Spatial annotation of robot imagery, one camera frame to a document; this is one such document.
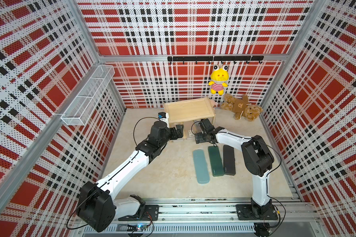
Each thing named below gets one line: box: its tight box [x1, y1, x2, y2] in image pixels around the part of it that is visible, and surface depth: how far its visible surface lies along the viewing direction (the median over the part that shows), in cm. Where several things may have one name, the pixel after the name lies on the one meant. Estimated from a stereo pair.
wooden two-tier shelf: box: [163, 97, 217, 140], surface depth 96 cm
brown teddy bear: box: [220, 93, 264, 121], surface depth 114 cm
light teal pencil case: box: [192, 149, 211, 185], surface depth 92 cm
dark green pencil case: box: [208, 145, 225, 177], surface depth 92 cm
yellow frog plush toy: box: [208, 64, 229, 96], surface depth 95 cm
